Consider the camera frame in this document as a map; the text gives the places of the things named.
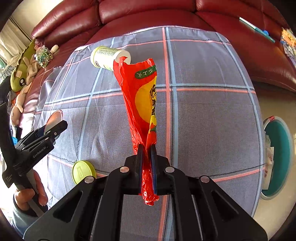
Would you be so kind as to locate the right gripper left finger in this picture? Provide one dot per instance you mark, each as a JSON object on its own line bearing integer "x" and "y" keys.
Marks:
{"x": 92, "y": 210}

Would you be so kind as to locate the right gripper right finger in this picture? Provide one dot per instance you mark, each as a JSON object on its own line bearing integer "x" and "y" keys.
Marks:
{"x": 201, "y": 209}

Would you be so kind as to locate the red plastic snack bag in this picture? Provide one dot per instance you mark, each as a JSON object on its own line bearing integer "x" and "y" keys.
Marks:
{"x": 138, "y": 85}

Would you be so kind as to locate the teal round trash bin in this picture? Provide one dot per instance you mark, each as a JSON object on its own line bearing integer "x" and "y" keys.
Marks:
{"x": 281, "y": 139}

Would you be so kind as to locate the person's left hand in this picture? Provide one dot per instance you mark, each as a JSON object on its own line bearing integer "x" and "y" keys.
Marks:
{"x": 22, "y": 197}

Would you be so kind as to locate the yellow-green round lid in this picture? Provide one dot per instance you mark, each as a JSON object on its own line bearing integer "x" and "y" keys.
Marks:
{"x": 82, "y": 169}

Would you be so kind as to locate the white round plastic lid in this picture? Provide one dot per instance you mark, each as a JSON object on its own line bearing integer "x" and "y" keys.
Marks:
{"x": 53, "y": 120}

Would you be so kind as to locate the green plush toy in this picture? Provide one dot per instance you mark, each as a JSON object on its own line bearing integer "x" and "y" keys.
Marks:
{"x": 19, "y": 75}

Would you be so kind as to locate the grey plaid tablecloth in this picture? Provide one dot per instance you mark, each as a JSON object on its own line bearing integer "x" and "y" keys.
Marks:
{"x": 207, "y": 111}

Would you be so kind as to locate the jar of colourful beads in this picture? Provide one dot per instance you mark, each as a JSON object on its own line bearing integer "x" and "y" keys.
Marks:
{"x": 45, "y": 55}

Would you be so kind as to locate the green white cylindrical container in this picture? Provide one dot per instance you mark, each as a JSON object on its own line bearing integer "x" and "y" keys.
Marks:
{"x": 103, "y": 57}

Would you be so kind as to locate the dark red leather sofa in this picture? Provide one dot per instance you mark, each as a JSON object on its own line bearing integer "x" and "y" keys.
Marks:
{"x": 75, "y": 23}

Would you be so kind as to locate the teal white book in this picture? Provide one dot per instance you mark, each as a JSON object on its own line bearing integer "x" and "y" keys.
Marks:
{"x": 262, "y": 32}

